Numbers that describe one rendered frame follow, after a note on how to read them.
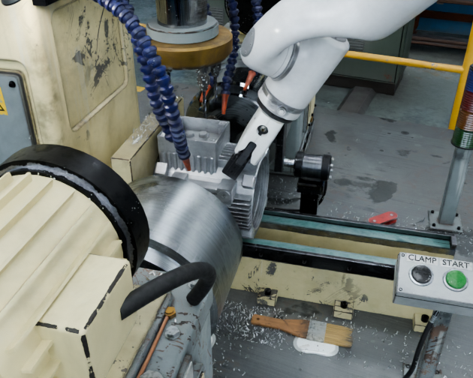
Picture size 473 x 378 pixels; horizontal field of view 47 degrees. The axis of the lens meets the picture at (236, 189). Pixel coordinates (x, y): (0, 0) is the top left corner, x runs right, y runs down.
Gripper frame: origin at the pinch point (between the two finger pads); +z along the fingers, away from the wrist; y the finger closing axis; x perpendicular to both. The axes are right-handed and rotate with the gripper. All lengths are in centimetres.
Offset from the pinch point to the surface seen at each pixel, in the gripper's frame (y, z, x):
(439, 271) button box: -17.8, -15.7, -33.8
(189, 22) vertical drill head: 2.3, -18.6, 20.5
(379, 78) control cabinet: 318, 67, -77
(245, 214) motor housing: -2.9, 6.0, -6.9
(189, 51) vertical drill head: -2.1, -16.1, 17.6
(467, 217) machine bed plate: 40, 0, -61
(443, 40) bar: 431, 41, -124
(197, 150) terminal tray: 1.0, 1.9, 7.6
